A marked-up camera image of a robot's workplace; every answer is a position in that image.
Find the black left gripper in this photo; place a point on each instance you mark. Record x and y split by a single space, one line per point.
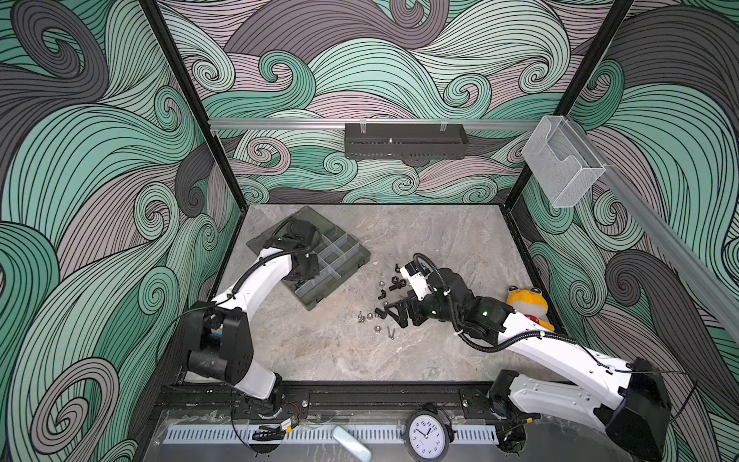
313 272

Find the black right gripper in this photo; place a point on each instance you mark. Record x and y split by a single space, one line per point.
412 303

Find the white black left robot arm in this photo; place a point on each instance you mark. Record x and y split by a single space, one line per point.
217 340

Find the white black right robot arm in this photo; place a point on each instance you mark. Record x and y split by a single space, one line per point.
626 400

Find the black bolt with nuts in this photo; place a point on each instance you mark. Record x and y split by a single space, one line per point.
397 283

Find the grey compartment organizer box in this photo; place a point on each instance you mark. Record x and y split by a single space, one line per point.
340 255

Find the yellow frog plush toy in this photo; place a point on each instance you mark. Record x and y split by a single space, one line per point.
531 303

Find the white round clock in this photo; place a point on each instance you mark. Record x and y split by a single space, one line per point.
426 438

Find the white oblong remote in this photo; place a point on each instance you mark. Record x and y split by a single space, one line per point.
351 444

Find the black wall tray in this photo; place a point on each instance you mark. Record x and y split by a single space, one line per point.
405 142

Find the aluminium rail bar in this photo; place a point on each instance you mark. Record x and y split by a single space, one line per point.
291 123

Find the clear plastic wall holder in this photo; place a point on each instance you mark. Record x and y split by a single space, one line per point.
563 160

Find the white perforated cable duct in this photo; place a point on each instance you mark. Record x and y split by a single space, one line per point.
370 434

